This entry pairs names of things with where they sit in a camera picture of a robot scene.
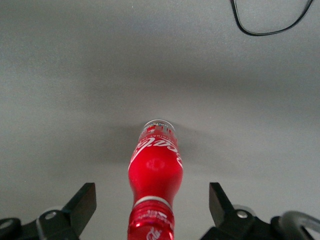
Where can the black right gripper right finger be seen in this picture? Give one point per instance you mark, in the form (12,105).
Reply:
(225,215)

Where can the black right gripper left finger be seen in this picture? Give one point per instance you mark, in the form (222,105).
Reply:
(75,215)

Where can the red coke bottle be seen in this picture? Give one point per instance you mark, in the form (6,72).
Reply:
(155,175)

